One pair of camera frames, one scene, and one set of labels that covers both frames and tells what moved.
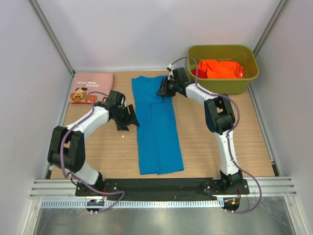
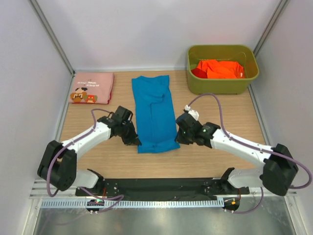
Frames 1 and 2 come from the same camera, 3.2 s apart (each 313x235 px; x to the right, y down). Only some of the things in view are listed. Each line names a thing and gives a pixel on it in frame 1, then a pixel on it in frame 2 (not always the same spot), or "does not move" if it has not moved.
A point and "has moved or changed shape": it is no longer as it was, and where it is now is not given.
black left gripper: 127,118 -> 129,135
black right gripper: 166,86 -> 183,135
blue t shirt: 159,149 has moved or changed shape
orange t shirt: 222,69 does not move
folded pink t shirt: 86,82 does not move
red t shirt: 201,74 does not move
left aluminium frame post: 52,35 does not move
